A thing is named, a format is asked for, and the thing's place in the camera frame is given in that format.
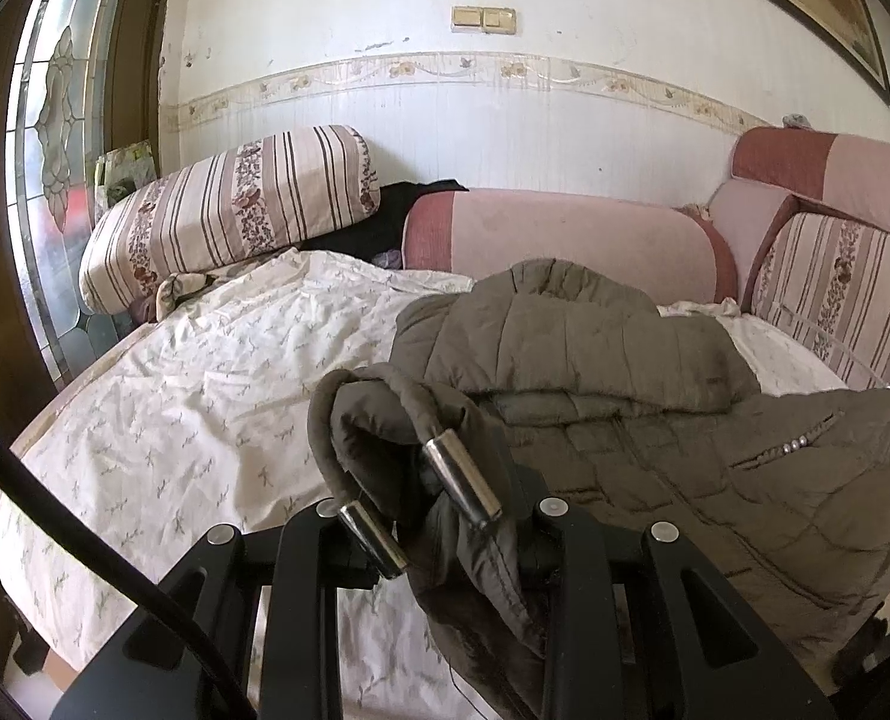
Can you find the pink and maroon corner cushion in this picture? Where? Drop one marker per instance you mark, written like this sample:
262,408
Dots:
850,172

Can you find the stained glass window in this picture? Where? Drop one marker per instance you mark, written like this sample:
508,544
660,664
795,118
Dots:
55,165

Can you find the olive puffer jacket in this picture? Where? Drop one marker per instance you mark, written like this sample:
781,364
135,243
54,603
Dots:
715,480

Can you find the green patterned box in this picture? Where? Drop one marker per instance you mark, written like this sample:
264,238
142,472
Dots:
123,172

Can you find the long striped floral pillow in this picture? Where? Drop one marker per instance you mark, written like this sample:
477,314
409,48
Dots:
227,202

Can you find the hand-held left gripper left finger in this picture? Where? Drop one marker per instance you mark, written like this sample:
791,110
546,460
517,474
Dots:
306,547

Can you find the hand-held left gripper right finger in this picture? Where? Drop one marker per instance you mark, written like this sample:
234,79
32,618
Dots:
565,547

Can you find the white floral bed sheet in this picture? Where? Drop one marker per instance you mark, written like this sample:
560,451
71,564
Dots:
190,405

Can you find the square striped floral cushion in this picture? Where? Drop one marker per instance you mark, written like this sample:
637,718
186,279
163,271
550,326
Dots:
842,285

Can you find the black cloth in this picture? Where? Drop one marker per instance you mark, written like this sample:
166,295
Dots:
385,225

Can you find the pink sofa backrest cushion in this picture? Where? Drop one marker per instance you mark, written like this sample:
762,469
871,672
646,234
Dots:
565,240

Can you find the beige wall light switch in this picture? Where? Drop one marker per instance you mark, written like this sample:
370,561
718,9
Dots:
467,17
500,20

